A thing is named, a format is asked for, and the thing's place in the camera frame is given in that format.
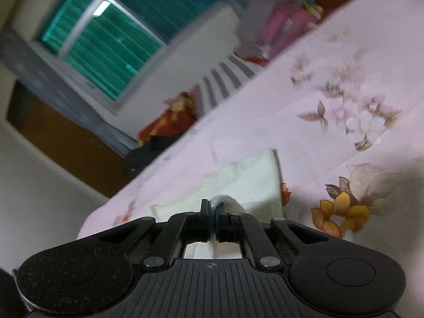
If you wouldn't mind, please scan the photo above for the cream white cloth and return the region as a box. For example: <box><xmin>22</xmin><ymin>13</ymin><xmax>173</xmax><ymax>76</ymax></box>
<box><xmin>149</xmin><ymin>148</ymin><xmax>285</xmax><ymax>260</ymax></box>

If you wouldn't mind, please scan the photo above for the pile of folded clothes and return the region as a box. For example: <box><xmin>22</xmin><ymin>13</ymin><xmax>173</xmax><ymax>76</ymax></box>
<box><xmin>233</xmin><ymin>0</ymin><xmax>324</xmax><ymax>66</ymax></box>

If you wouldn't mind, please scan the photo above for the black cloth on bed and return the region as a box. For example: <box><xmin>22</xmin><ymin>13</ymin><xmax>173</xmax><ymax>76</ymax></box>
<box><xmin>123</xmin><ymin>133</ymin><xmax>183</xmax><ymax>179</ymax></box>

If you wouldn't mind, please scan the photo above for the brown wooden door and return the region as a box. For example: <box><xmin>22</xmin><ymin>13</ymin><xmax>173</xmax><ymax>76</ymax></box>
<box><xmin>6</xmin><ymin>81</ymin><xmax>129</xmax><ymax>198</ymax></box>

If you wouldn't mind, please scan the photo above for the red orange floral blanket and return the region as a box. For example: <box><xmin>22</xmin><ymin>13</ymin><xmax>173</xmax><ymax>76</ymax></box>
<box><xmin>138</xmin><ymin>92</ymin><xmax>198</xmax><ymax>146</ymax></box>

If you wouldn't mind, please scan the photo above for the grey striped pillow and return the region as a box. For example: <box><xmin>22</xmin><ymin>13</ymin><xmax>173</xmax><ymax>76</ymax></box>
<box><xmin>190</xmin><ymin>55</ymin><xmax>262</xmax><ymax>119</ymax></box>

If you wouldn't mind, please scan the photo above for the pink floral bed sheet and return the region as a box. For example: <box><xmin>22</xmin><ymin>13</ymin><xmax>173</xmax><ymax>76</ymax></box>
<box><xmin>76</xmin><ymin>0</ymin><xmax>424</xmax><ymax>272</ymax></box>

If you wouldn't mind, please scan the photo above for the green glass window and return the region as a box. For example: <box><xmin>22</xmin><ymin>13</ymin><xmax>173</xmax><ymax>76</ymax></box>
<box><xmin>37</xmin><ymin>0</ymin><xmax>219</xmax><ymax>101</ymax></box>

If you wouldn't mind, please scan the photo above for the grey left curtain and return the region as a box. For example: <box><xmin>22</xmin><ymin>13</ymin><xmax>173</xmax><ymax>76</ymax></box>
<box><xmin>1</xmin><ymin>27</ymin><xmax>138</xmax><ymax>157</ymax></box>

